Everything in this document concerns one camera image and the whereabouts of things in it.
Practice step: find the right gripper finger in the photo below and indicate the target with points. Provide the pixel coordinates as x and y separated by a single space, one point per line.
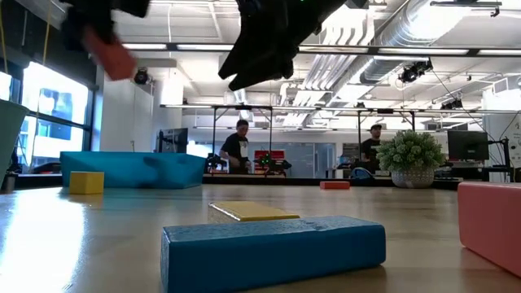
272 73
256 51

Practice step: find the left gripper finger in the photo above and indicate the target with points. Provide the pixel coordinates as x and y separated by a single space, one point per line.
73 28

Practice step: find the red rectangular block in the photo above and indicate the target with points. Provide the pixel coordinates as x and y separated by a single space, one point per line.
114 57
334 185
492 224

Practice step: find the yellow rectangular block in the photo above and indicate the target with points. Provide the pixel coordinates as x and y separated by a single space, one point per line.
252 211

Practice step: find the small yellow cube block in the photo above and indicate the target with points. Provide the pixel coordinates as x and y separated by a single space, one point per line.
86 183

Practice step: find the long blue rectangular block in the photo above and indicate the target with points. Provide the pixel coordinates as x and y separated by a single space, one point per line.
268 256

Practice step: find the background black robot arm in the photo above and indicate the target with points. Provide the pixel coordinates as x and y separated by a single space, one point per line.
272 164
215 163

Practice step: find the overhead light bar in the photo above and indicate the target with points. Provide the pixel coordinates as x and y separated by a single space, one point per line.
334 49

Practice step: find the black ceiling-mounted device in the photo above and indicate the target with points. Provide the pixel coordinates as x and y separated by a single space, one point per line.
141 76

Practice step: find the red background sign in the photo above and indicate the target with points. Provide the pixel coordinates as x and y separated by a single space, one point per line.
278 154

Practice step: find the person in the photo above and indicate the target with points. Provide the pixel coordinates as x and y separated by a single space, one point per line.
235 148
370 148

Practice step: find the black computer monitor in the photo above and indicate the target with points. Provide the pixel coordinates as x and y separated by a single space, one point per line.
468 145
175 140

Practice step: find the green plastic bin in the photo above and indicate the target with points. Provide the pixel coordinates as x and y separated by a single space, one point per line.
10 134

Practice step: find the blue office chair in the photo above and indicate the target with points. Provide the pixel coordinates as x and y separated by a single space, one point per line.
361 174

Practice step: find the blue plastic bin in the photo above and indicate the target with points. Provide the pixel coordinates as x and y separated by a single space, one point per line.
134 171

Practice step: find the artificial green potted plant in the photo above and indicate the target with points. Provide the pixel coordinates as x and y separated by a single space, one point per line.
409 154

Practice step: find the black monitor stand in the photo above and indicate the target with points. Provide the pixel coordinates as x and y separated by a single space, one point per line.
506 158

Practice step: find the black background rig frame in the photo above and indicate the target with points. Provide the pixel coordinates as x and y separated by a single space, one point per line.
359 126
214 130

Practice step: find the black aluminium table frame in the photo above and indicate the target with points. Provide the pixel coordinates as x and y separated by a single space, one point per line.
285 181

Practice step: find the silver air duct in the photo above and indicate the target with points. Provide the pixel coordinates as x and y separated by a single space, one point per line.
407 32

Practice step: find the black overhead rig camera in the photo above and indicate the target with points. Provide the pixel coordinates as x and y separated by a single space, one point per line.
413 72

